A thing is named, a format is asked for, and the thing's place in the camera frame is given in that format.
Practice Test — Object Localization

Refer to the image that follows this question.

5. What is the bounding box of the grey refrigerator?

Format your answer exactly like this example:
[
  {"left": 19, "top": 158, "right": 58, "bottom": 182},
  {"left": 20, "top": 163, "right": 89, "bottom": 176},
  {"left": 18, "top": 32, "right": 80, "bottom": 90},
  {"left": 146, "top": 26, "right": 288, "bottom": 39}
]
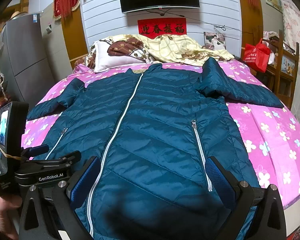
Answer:
[{"left": 0, "top": 13, "right": 55, "bottom": 108}]

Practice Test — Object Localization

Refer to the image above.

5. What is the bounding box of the red calligraphy banner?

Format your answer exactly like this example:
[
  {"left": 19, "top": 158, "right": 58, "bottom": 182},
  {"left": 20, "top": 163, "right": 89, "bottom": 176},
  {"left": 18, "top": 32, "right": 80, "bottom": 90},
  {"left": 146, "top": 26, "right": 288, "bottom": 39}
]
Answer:
[{"left": 138, "top": 17, "right": 187, "bottom": 39}]

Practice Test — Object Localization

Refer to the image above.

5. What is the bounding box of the red shopping bag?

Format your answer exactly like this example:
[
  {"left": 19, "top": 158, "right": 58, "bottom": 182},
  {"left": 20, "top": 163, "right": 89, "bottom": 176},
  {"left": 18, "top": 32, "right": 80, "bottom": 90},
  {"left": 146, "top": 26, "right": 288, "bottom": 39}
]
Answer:
[{"left": 243, "top": 38, "right": 271, "bottom": 73}]

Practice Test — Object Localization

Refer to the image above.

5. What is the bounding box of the white pillow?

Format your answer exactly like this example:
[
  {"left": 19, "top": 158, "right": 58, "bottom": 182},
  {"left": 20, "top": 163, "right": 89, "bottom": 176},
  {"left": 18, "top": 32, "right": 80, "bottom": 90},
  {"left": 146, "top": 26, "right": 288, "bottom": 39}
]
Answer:
[{"left": 92, "top": 41, "right": 144, "bottom": 73}]

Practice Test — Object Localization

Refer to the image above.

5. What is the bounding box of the person's left hand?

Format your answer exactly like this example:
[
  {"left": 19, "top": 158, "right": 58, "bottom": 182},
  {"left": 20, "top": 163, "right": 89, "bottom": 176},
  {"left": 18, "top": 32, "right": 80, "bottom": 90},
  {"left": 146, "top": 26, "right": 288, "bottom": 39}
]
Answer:
[{"left": 0, "top": 195, "right": 22, "bottom": 239}]

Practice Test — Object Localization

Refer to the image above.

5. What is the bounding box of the cream floral quilt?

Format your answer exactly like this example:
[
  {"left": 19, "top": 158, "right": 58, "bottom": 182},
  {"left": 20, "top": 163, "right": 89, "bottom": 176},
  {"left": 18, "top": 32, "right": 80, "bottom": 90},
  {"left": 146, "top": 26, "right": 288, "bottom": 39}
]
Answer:
[{"left": 84, "top": 34, "right": 235, "bottom": 69}]

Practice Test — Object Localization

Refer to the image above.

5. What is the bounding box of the blue puffer jacket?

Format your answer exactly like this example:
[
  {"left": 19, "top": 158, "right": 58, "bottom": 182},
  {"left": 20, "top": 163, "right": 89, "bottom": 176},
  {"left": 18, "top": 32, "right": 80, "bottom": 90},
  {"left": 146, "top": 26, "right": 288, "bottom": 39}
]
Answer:
[{"left": 27, "top": 58, "right": 283, "bottom": 239}]

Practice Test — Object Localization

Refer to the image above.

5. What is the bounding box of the wooden chair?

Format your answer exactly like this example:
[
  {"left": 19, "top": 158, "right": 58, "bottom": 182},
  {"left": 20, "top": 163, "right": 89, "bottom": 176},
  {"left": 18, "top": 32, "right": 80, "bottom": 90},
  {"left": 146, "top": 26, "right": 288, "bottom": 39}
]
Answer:
[{"left": 262, "top": 30, "right": 299, "bottom": 110}]

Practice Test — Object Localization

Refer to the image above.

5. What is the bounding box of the framed wedding photo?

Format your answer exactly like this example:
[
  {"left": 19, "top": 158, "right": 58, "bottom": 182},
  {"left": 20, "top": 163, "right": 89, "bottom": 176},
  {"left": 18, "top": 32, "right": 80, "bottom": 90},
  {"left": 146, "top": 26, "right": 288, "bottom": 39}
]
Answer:
[{"left": 204, "top": 32, "right": 226, "bottom": 50}]

